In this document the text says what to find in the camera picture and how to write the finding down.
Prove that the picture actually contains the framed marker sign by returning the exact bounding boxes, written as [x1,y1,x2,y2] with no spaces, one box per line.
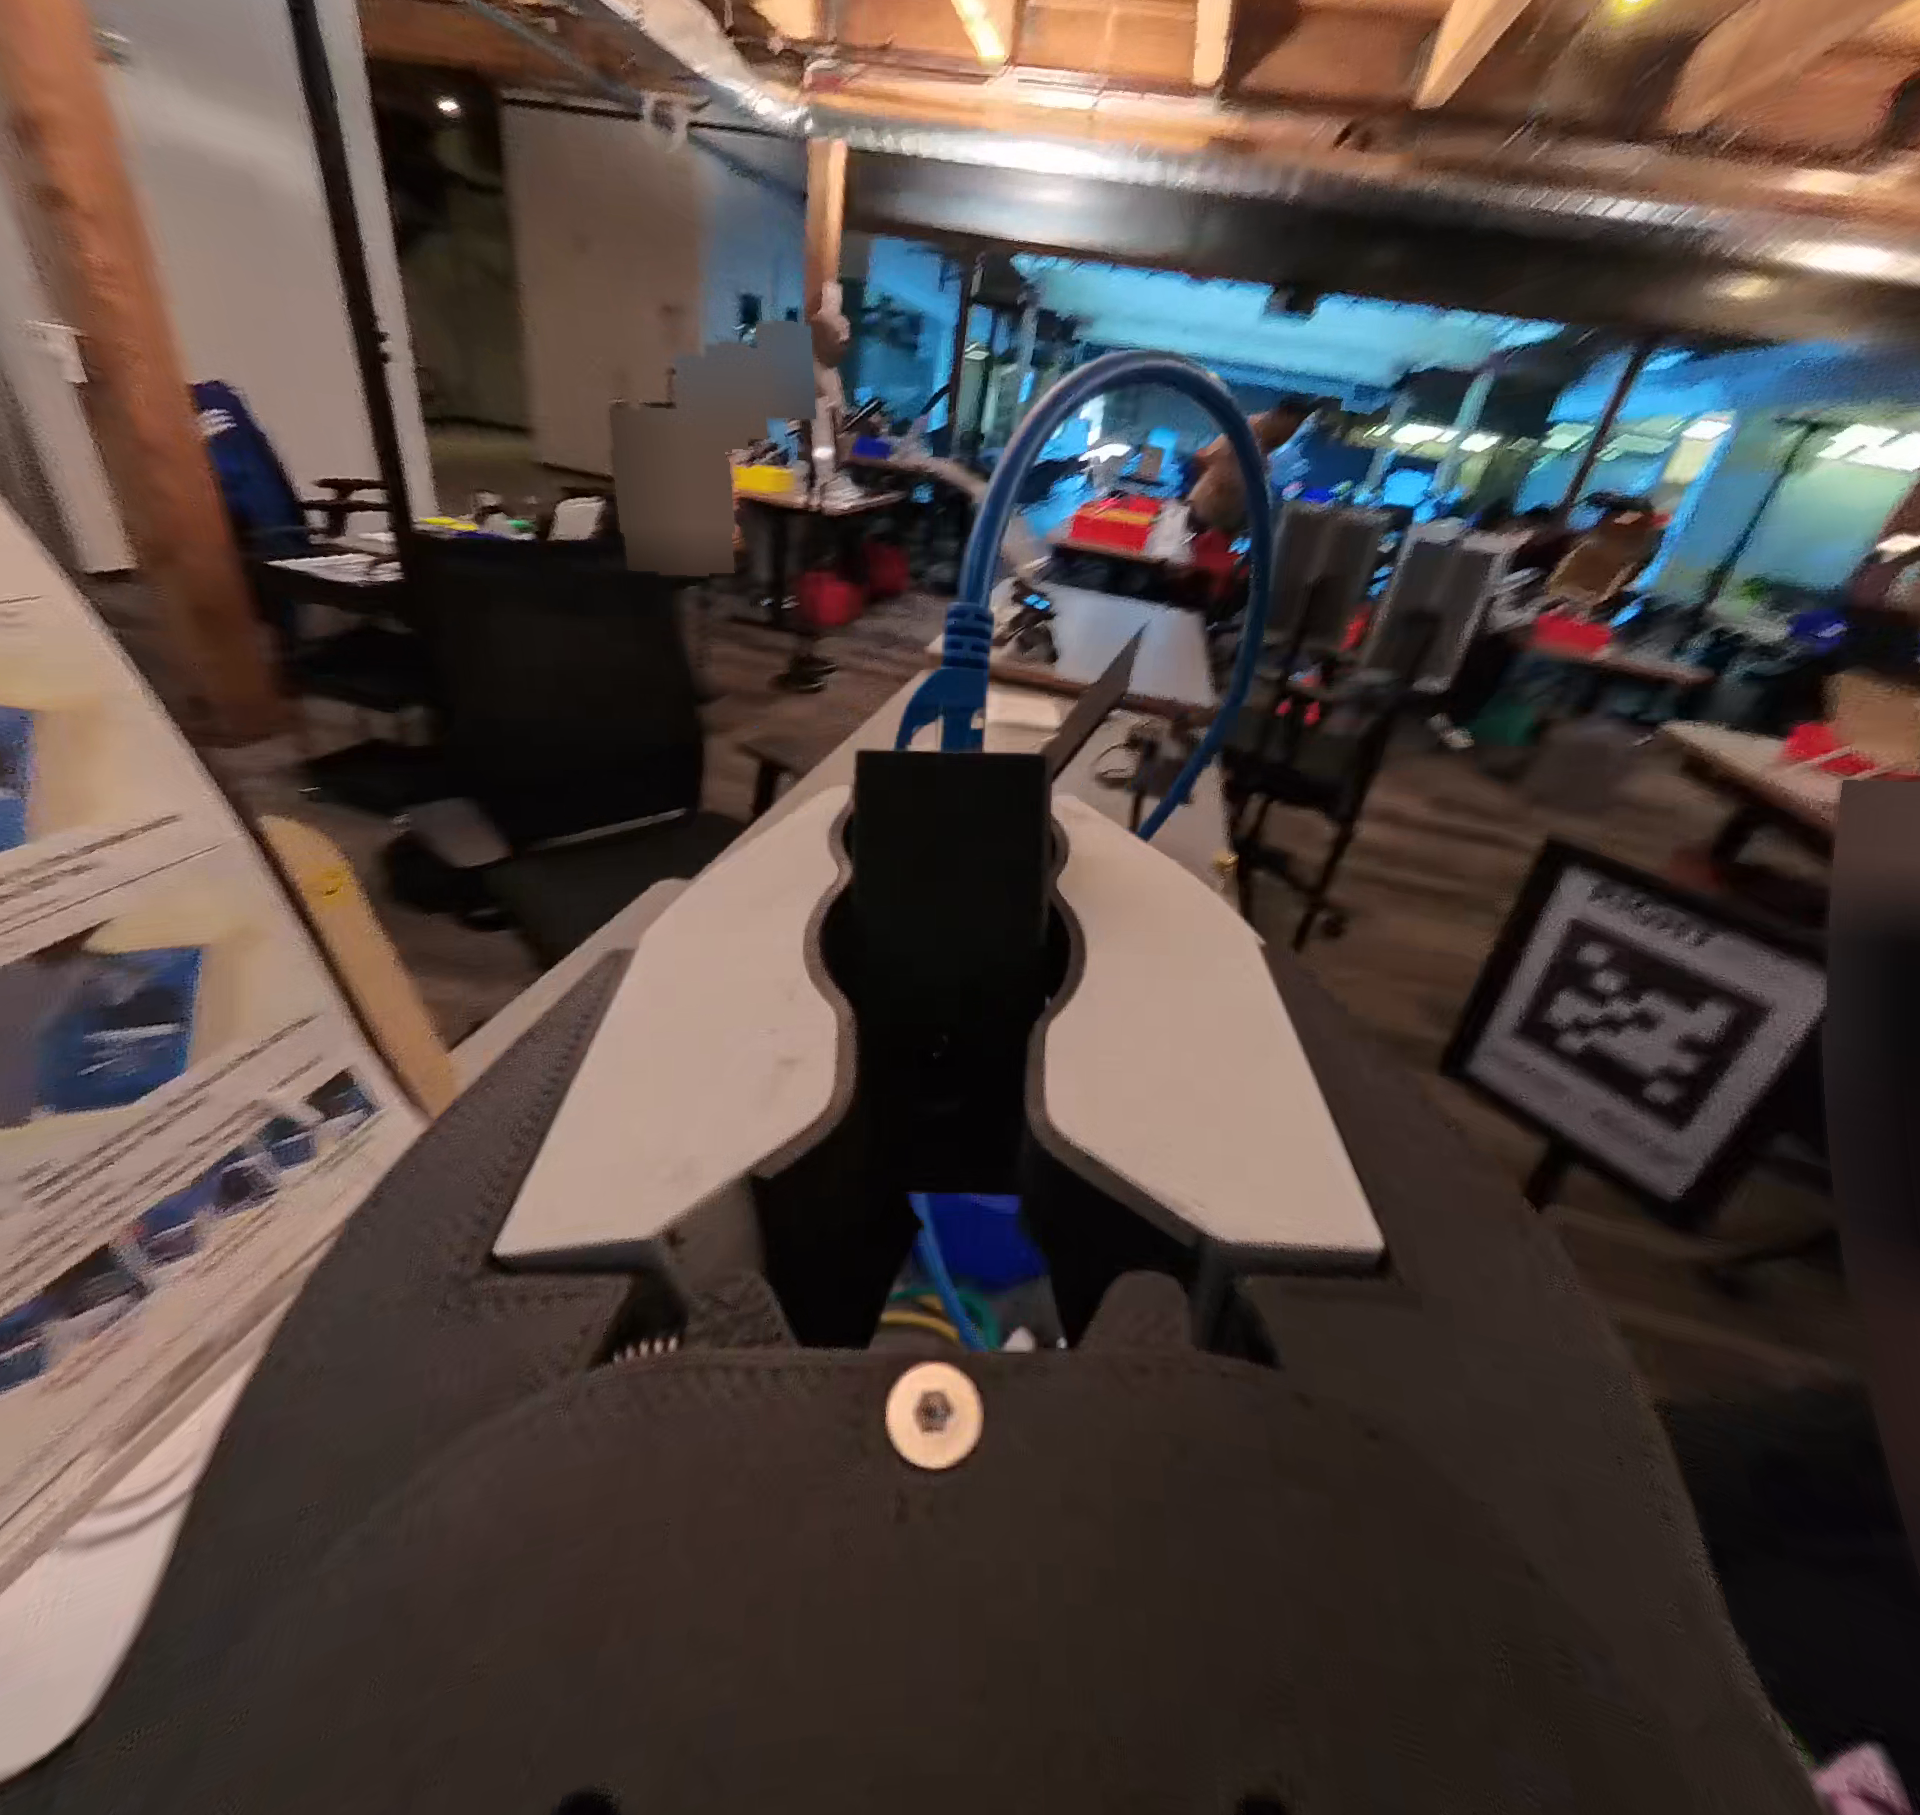
[1438,839,1834,1223]

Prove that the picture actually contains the blue jacket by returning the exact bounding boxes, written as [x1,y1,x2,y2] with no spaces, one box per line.
[187,379,311,558]

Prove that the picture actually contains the black network switch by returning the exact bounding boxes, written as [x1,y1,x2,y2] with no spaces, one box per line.
[846,752,1056,1197]

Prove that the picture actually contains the black pole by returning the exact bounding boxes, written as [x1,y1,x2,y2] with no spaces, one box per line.
[266,0,424,543]

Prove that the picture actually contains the grey office chair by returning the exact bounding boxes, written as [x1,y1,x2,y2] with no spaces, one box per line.
[1223,501,1401,946]
[1354,517,1509,740]

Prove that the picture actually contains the black office chair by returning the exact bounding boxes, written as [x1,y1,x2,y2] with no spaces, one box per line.
[387,527,707,957]

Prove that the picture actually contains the blue ethernet cable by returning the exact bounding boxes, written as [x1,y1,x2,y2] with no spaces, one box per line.
[894,351,1281,1355]

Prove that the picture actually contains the wooden instruction board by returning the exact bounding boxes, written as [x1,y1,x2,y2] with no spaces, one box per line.
[0,498,459,1597]

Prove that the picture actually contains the wooden post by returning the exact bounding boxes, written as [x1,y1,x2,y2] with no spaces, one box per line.
[0,0,290,744]

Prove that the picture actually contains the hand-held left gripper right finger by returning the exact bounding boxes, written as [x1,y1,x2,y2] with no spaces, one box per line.
[1021,797,1391,1274]

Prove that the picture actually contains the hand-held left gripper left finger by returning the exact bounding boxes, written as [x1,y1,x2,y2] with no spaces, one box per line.
[489,788,863,1274]

